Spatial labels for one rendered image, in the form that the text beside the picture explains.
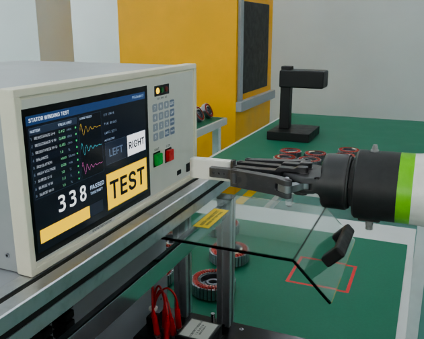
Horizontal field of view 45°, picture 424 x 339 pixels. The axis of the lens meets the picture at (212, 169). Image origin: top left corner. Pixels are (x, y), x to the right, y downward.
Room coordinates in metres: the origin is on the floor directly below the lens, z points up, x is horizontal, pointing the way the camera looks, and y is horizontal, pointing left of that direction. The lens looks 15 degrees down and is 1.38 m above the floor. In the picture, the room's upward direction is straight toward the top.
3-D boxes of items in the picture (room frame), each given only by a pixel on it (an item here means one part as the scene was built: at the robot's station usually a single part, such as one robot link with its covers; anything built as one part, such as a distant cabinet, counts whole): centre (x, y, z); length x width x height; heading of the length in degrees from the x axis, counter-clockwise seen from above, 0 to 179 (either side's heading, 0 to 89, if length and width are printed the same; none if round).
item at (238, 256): (1.32, -0.05, 0.77); 0.11 x 0.11 x 0.04
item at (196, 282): (1.14, 0.00, 0.77); 0.11 x 0.11 x 0.04
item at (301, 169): (0.69, -0.08, 1.18); 0.11 x 0.01 x 0.04; 69
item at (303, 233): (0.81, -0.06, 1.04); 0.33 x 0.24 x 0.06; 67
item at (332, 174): (0.68, -0.15, 1.18); 0.09 x 0.08 x 0.07; 67
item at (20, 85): (0.78, 0.29, 1.22); 0.44 x 0.39 x 0.20; 157
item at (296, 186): (0.65, -0.12, 1.18); 0.05 x 0.05 x 0.02; 69
